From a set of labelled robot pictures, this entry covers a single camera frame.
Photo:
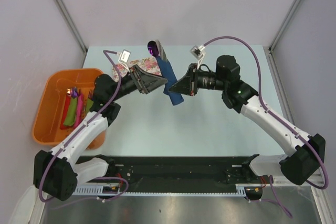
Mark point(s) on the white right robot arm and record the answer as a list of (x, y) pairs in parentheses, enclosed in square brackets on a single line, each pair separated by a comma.
[(303, 153)]

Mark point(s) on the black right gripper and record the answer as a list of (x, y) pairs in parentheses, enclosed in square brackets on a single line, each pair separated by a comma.
[(188, 84)]

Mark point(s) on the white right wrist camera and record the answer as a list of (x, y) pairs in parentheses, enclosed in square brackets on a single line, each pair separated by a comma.
[(199, 53)]

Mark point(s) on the purple metal spoon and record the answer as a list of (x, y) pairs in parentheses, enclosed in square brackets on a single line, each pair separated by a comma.
[(153, 49)]

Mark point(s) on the green napkin roll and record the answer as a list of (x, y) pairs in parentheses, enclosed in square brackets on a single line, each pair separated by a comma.
[(71, 113), (89, 104)]

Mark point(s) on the red napkin roll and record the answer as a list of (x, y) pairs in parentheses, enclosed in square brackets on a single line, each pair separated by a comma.
[(64, 113)]

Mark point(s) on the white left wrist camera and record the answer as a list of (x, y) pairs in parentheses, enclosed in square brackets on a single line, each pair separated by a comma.
[(123, 58)]

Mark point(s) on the white slotted cable duct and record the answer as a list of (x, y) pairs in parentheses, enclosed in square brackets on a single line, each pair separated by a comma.
[(89, 190)]

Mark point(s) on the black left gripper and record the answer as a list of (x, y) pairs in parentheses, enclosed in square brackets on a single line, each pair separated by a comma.
[(147, 82)]

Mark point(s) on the dark blue paper napkin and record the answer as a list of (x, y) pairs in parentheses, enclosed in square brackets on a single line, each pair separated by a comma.
[(168, 73)]

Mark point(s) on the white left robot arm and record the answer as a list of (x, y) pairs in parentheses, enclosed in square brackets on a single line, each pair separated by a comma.
[(57, 172)]

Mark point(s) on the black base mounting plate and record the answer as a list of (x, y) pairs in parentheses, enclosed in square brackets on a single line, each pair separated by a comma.
[(183, 175)]

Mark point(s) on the pink napkin roll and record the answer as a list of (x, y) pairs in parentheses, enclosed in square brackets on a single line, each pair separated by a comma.
[(78, 111)]

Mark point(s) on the floral rectangular tray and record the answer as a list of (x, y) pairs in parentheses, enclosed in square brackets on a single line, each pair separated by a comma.
[(148, 64)]

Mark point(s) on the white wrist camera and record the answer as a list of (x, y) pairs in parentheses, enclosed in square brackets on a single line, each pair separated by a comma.
[(199, 53), (123, 58)]

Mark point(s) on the silver table knife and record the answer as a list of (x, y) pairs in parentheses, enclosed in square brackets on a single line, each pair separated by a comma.
[(161, 51)]

